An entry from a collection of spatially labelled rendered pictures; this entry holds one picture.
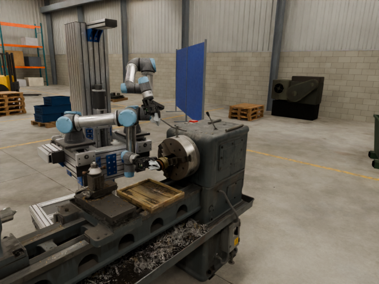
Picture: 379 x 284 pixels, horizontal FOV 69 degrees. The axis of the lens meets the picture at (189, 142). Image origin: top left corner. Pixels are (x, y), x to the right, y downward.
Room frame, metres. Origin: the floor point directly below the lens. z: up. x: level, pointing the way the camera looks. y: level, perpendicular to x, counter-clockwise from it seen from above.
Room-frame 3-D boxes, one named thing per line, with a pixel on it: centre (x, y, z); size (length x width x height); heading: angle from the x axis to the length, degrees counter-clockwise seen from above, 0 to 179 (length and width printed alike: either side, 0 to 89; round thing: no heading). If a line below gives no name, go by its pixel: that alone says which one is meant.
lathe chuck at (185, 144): (1.90, 0.09, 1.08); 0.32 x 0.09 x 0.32; 50
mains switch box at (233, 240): (2.04, -0.37, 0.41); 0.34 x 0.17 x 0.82; 140
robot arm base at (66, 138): (1.99, 0.87, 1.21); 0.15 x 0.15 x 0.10
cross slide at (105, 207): (1.44, 0.50, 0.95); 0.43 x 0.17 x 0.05; 50
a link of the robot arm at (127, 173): (1.91, 0.44, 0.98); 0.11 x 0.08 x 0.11; 5
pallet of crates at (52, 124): (8.03, 3.93, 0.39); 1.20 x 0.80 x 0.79; 149
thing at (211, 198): (2.22, -0.16, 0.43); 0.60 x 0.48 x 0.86; 140
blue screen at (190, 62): (8.72, 0.12, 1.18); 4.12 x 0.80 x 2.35; 13
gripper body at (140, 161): (1.79, 0.32, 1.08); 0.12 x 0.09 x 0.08; 50
